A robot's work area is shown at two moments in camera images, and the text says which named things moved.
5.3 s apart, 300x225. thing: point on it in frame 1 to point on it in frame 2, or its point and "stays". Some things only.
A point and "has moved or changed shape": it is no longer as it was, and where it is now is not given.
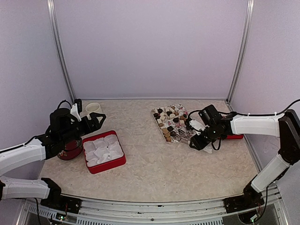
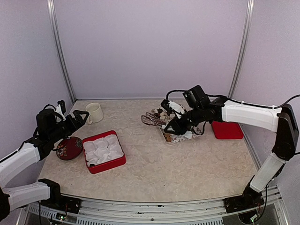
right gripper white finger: x=209 y=148 to x=188 y=134
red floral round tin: x=72 y=149 stays
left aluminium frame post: x=51 y=7 stays
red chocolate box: x=103 y=152 stays
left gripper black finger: x=93 y=116 to x=77 y=115
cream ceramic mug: x=93 y=107 stays
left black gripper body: x=86 y=129 to x=68 y=129
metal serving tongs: x=180 y=133 has moved or changed shape
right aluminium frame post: x=242 y=49 stays
